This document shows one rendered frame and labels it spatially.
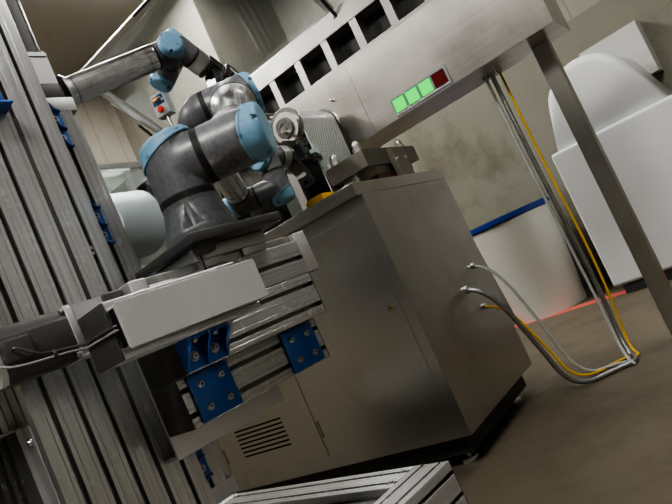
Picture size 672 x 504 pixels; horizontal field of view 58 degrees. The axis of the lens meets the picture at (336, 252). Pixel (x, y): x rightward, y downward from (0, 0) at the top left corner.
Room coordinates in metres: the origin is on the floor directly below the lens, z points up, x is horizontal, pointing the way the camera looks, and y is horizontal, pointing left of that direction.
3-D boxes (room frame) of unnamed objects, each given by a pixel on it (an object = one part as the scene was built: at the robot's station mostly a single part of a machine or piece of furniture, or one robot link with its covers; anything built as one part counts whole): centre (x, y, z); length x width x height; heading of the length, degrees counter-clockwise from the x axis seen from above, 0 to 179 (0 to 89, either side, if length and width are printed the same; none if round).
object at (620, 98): (3.34, -1.72, 0.63); 0.73 x 0.58 x 1.26; 48
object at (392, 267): (2.75, 0.73, 0.43); 2.52 x 0.64 x 0.86; 56
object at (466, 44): (2.91, 0.27, 1.29); 3.10 x 0.28 x 0.30; 56
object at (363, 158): (2.21, -0.26, 1.00); 0.40 x 0.16 x 0.06; 146
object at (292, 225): (2.73, 0.74, 0.88); 2.52 x 0.66 x 0.04; 56
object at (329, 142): (2.24, -0.14, 1.11); 0.23 x 0.01 x 0.18; 146
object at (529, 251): (3.92, -1.10, 0.33); 0.55 x 0.54 x 0.66; 138
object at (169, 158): (1.21, 0.22, 0.98); 0.13 x 0.12 x 0.14; 89
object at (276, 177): (1.92, 0.10, 1.01); 0.11 x 0.08 x 0.11; 89
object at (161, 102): (2.51, 0.42, 1.66); 0.07 x 0.07 x 0.10; 72
